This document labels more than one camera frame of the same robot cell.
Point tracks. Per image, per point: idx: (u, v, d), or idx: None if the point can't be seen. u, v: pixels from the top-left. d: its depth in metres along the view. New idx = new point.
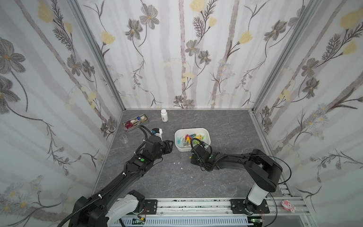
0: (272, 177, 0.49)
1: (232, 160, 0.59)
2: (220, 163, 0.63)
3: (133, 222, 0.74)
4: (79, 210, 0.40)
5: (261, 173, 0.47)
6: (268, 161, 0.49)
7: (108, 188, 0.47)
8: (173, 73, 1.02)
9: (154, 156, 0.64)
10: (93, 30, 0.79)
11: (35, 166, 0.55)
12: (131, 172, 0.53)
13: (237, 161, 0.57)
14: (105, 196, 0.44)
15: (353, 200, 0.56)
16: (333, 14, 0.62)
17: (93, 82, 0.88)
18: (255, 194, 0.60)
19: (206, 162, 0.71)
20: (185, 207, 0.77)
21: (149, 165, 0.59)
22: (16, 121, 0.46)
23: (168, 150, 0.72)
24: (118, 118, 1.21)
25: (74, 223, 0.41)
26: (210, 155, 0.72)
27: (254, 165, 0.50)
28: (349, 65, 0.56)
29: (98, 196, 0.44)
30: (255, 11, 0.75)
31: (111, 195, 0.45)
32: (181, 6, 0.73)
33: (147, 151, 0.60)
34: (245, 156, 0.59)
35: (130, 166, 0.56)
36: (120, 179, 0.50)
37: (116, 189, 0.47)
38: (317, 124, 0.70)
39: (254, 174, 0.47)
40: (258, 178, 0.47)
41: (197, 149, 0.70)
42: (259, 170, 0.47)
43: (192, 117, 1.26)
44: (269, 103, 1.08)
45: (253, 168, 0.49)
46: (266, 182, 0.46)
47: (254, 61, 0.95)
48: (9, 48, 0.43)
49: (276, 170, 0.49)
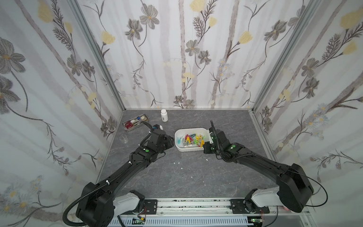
0: (304, 198, 0.42)
1: (263, 164, 0.52)
2: (242, 160, 0.57)
3: (133, 222, 0.74)
4: (87, 196, 0.41)
5: (295, 193, 0.41)
6: (304, 181, 0.46)
7: (116, 175, 0.48)
8: (173, 72, 1.02)
9: (158, 148, 0.65)
10: (93, 30, 0.79)
11: (36, 166, 0.55)
12: (137, 162, 0.54)
13: (269, 168, 0.50)
14: (112, 182, 0.45)
15: (353, 200, 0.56)
16: (333, 14, 0.62)
17: (93, 82, 0.88)
18: (263, 198, 0.60)
19: (225, 151, 0.66)
20: (185, 207, 0.77)
21: (153, 155, 0.60)
22: (16, 121, 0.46)
23: (170, 145, 0.75)
24: (118, 118, 1.21)
25: (82, 208, 0.42)
26: (229, 145, 0.64)
27: (291, 182, 0.44)
28: (349, 65, 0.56)
29: (106, 181, 0.45)
30: (255, 11, 0.75)
31: (118, 182, 0.46)
32: (182, 6, 0.73)
33: (152, 142, 0.63)
34: (280, 166, 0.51)
35: (136, 155, 0.57)
36: (126, 168, 0.51)
37: (123, 177, 0.48)
38: (317, 124, 0.70)
39: (288, 191, 0.43)
40: (289, 194, 0.43)
41: (219, 135, 0.64)
42: (294, 188, 0.42)
43: (192, 117, 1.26)
44: (269, 103, 1.08)
45: (289, 184, 0.44)
46: (297, 203, 0.42)
47: (254, 61, 0.95)
48: (9, 48, 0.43)
49: (308, 194, 0.45)
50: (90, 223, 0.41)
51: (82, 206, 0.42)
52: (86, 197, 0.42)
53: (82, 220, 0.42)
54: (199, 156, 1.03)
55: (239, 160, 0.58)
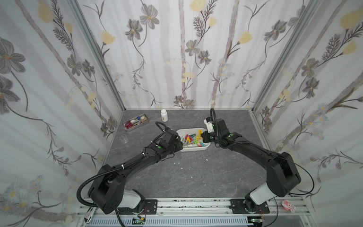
0: (289, 184, 0.45)
1: (254, 151, 0.55)
2: (237, 146, 0.61)
3: (133, 222, 0.74)
4: (102, 174, 0.44)
5: (281, 178, 0.44)
6: (291, 170, 0.49)
7: (130, 162, 0.51)
8: (173, 72, 1.02)
9: (170, 148, 0.69)
10: (93, 30, 0.79)
11: (36, 166, 0.55)
12: (149, 155, 0.57)
13: (259, 155, 0.53)
14: (126, 168, 0.48)
15: (353, 200, 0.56)
16: (333, 14, 0.62)
17: (93, 82, 0.88)
18: (258, 194, 0.62)
19: (223, 138, 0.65)
20: (185, 207, 0.77)
21: (164, 153, 0.62)
22: (16, 122, 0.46)
23: (180, 148, 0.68)
24: (117, 118, 1.20)
25: (95, 188, 0.44)
26: (229, 134, 0.68)
27: (278, 167, 0.46)
28: (349, 65, 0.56)
29: (121, 166, 0.49)
30: (255, 11, 0.75)
31: (131, 169, 0.49)
32: (182, 6, 0.73)
33: (165, 140, 0.66)
34: (271, 153, 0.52)
35: (149, 149, 0.60)
36: (139, 158, 0.54)
37: (136, 165, 0.51)
38: (317, 124, 0.70)
39: (274, 175, 0.46)
40: (275, 178, 0.46)
41: (219, 123, 0.68)
42: (280, 174, 0.44)
43: (192, 117, 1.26)
44: (269, 103, 1.08)
45: (276, 169, 0.46)
46: (281, 187, 0.45)
47: (254, 61, 0.95)
48: (9, 48, 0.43)
49: (295, 181, 0.47)
50: (100, 203, 0.43)
51: (95, 186, 0.44)
52: (100, 176, 0.44)
53: (94, 200, 0.44)
54: (199, 156, 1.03)
55: (235, 147, 0.62)
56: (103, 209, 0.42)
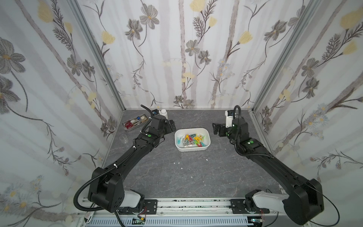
0: (311, 215, 0.39)
1: (279, 170, 0.50)
2: (256, 159, 0.56)
3: (133, 222, 0.74)
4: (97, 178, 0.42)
5: (304, 208, 0.40)
6: (317, 200, 0.44)
7: (122, 160, 0.49)
8: (173, 72, 1.02)
9: (160, 132, 0.67)
10: (93, 30, 0.79)
11: (36, 166, 0.55)
12: (141, 146, 0.55)
13: (283, 176, 0.48)
14: (120, 166, 0.47)
15: (353, 200, 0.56)
16: (333, 14, 0.62)
17: (93, 82, 0.88)
18: (264, 200, 0.62)
19: (241, 144, 0.63)
20: (185, 207, 0.77)
21: (156, 140, 0.61)
22: (16, 122, 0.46)
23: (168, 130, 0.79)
24: (118, 118, 1.21)
25: (94, 192, 0.43)
26: (248, 140, 0.60)
27: (305, 196, 0.43)
28: (349, 65, 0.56)
29: (113, 165, 0.47)
30: (255, 11, 0.75)
31: (125, 165, 0.47)
32: (181, 6, 0.73)
33: (153, 127, 0.63)
34: (298, 177, 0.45)
35: (139, 140, 0.58)
36: (131, 152, 0.52)
37: (129, 160, 0.49)
38: (317, 124, 0.70)
39: (298, 204, 0.43)
40: (298, 207, 0.44)
41: (242, 126, 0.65)
42: (305, 204, 0.41)
43: (192, 117, 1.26)
44: (269, 103, 1.08)
45: (302, 198, 0.42)
46: (302, 217, 0.41)
47: (254, 61, 0.95)
48: (9, 48, 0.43)
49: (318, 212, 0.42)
50: (105, 204, 0.43)
51: (93, 191, 0.43)
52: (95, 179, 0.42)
53: (96, 202, 0.43)
54: (199, 156, 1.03)
55: (254, 158, 0.57)
56: (108, 209, 0.42)
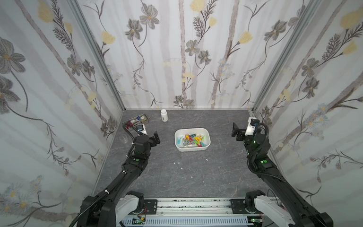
0: None
1: (288, 195, 0.49)
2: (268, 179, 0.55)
3: (133, 222, 0.74)
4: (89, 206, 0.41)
5: None
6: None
7: (113, 185, 0.50)
8: (173, 72, 1.02)
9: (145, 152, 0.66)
10: (93, 30, 0.79)
11: (35, 166, 0.55)
12: (130, 170, 0.57)
13: (292, 203, 0.47)
14: (111, 192, 0.47)
15: (353, 200, 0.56)
16: (333, 14, 0.62)
17: (93, 82, 0.88)
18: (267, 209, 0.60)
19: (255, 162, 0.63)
20: (185, 207, 0.77)
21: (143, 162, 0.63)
22: (16, 122, 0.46)
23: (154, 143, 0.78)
24: (117, 118, 1.20)
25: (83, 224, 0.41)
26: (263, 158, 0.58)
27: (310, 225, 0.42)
28: (349, 65, 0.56)
29: (104, 192, 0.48)
30: (255, 11, 0.75)
31: (116, 190, 0.48)
32: (182, 5, 0.73)
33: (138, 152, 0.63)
34: (308, 208, 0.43)
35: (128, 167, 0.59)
36: (122, 177, 0.53)
37: (120, 185, 0.50)
38: (317, 124, 0.70)
39: None
40: None
41: (264, 147, 0.56)
42: None
43: (192, 117, 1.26)
44: (269, 103, 1.08)
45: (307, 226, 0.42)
46: None
47: (254, 61, 0.95)
48: (9, 48, 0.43)
49: None
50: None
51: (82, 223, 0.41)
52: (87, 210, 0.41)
53: None
54: (199, 156, 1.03)
55: (264, 178, 0.56)
56: None
